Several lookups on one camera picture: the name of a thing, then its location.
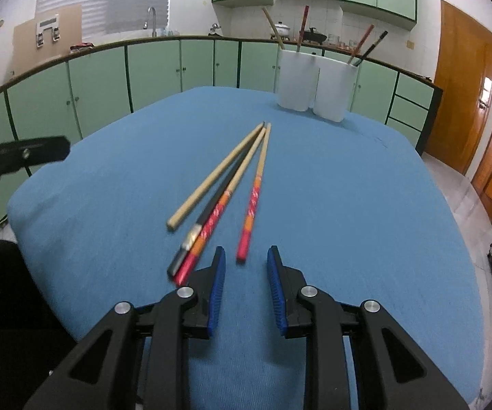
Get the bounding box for black wok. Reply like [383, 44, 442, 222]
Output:
[299, 27, 329, 44]

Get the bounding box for glass jars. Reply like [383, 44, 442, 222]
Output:
[327, 33, 358, 50]

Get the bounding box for green base cabinets with drawers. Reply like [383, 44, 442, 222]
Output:
[238, 38, 444, 156]

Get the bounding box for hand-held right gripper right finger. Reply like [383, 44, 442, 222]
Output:
[266, 245, 471, 410]

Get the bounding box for green base kitchen cabinets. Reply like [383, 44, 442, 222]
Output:
[0, 36, 241, 258]

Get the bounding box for grey window blind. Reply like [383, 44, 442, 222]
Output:
[35, 0, 174, 37]

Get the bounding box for red patterned chopstick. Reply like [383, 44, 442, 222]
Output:
[295, 5, 311, 53]
[347, 24, 375, 65]
[235, 122, 272, 264]
[174, 125, 271, 287]

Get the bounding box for beige water purifier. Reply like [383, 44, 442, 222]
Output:
[13, 3, 84, 73]

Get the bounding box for white plastic utensil holder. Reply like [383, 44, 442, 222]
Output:
[276, 48, 358, 123]

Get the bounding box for black chopstick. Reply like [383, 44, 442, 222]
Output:
[353, 30, 389, 68]
[167, 124, 268, 277]

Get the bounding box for blue tablecloth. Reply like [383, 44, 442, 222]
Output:
[6, 86, 486, 410]

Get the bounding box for plain bamboo chopstick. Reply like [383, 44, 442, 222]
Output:
[262, 7, 285, 51]
[166, 122, 266, 230]

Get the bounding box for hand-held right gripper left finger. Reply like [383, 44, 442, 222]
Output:
[24, 245, 227, 410]

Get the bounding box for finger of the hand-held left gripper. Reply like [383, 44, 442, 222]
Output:
[0, 135, 72, 187]

